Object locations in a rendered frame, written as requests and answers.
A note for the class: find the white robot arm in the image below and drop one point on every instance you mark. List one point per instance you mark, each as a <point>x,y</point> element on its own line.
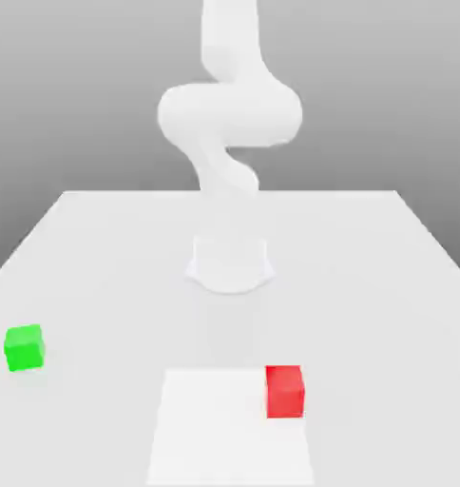
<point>230,114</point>

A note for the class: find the small green cube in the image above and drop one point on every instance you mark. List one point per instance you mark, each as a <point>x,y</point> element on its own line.
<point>24,348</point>

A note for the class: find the small red cube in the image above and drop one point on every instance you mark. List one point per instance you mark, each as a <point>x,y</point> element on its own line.
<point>284,393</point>

